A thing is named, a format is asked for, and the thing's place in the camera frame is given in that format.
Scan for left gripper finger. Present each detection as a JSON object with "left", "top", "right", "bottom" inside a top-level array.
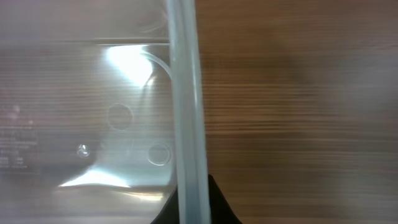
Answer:
[{"left": 150, "top": 174, "right": 243, "bottom": 224}]

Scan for clear plastic container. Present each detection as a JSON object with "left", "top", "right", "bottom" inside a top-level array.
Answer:
[{"left": 1, "top": 0, "right": 211, "bottom": 223}]

